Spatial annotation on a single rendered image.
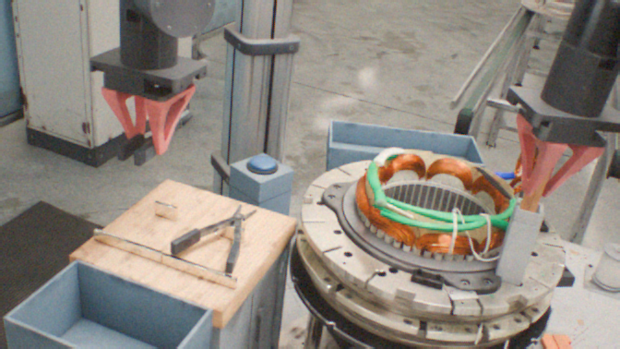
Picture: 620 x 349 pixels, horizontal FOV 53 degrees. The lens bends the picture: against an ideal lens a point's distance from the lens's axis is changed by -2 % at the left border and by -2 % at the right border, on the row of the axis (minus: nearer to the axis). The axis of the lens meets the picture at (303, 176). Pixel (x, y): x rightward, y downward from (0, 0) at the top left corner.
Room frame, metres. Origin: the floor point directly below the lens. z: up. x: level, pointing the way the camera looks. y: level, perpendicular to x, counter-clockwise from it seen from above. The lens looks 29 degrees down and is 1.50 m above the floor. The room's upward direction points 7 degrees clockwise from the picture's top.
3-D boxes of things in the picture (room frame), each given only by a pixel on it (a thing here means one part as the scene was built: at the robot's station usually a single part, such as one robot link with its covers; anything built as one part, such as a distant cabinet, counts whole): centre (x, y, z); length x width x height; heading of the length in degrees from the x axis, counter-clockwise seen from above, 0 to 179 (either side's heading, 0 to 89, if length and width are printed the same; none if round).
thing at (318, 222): (0.66, -0.16, 1.09); 0.32 x 0.32 x 0.01
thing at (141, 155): (0.58, 0.16, 1.18); 0.04 x 0.01 x 0.02; 162
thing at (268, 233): (0.61, 0.12, 1.05); 0.20 x 0.19 x 0.02; 162
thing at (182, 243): (0.57, 0.12, 1.09); 0.04 x 0.01 x 0.02; 147
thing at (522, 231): (0.57, -0.24, 1.14); 0.03 x 0.03 x 0.09; 75
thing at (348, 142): (0.95, -0.16, 0.92); 0.25 x 0.11 x 0.28; 91
